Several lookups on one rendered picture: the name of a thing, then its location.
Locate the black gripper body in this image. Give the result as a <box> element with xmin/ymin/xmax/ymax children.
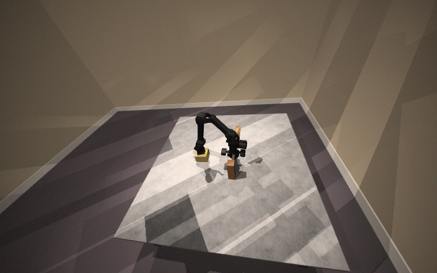
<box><xmin>221</xmin><ymin>147</ymin><xmax>246</xmax><ymax>157</ymax></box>

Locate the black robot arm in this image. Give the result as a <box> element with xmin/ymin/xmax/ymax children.
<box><xmin>194</xmin><ymin>111</ymin><xmax>247</xmax><ymax>155</ymax></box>

